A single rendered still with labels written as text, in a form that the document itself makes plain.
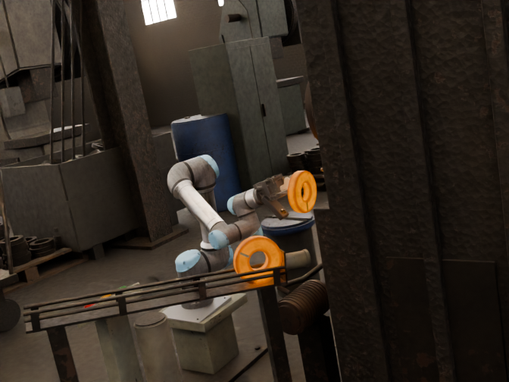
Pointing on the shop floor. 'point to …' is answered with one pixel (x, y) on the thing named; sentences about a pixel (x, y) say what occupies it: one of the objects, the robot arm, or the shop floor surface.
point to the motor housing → (311, 330)
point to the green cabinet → (245, 104)
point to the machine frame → (413, 184)
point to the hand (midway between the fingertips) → (301, 186)
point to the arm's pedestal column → (214, 353)
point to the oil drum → (216, 133)
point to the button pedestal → (118, 346)
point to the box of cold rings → (80, 195)
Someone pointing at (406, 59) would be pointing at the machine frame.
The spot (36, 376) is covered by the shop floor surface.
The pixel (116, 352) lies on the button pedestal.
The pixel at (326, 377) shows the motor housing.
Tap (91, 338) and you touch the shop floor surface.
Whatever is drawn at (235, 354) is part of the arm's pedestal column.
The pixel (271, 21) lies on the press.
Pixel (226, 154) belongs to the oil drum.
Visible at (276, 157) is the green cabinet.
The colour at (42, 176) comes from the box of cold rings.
